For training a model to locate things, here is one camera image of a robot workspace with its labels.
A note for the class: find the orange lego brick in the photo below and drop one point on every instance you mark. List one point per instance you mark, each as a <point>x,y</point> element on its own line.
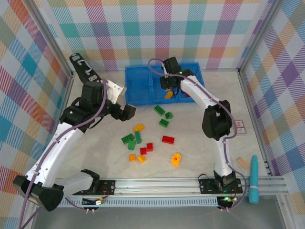
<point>168,95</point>
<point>132,157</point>

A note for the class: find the red lego brick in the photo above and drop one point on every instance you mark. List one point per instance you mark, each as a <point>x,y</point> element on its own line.
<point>188,95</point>
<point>149,147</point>
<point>143,150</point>
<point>168,139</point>

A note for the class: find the yellow lego brick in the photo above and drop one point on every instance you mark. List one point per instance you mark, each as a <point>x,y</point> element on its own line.
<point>139,127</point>
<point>142,159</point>

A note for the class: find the green lego brick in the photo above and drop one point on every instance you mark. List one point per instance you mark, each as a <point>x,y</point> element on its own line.
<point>127,138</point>
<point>164,122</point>
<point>159,109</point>
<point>138,137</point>
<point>169,115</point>
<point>131,145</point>

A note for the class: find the yellow round lego piece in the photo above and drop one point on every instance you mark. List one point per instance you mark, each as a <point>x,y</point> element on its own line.
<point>176,159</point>

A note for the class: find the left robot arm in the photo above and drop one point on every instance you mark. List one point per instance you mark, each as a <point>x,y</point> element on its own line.
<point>51,152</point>

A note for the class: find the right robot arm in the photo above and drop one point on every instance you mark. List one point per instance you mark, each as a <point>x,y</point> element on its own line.
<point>216,121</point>

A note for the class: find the blue three-compartment bin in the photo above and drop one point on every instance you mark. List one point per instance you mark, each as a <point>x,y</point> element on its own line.
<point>139,86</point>

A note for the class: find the black briefcase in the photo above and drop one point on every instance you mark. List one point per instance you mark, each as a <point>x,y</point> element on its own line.
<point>82,66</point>

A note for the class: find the playing card box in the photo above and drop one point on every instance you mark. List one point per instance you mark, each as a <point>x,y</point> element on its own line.
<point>240,127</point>

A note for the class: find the small wooden block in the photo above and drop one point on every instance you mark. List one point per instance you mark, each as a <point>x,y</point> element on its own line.
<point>242,163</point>

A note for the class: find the teal cylindrical tool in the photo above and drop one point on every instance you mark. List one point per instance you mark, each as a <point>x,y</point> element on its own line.
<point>253,179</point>

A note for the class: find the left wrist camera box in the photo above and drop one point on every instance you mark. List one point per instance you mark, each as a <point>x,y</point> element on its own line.
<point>115,91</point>

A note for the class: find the aluminium frame post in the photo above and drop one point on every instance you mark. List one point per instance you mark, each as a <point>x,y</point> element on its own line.
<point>47,40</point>
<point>259,35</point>

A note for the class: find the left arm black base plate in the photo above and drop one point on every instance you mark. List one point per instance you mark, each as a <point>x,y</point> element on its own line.
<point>108,187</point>

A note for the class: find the aluminium mounting rail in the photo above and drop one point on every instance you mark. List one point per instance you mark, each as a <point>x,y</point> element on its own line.
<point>155,188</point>

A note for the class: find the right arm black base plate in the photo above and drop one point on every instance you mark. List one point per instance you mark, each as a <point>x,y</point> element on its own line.
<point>206,186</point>

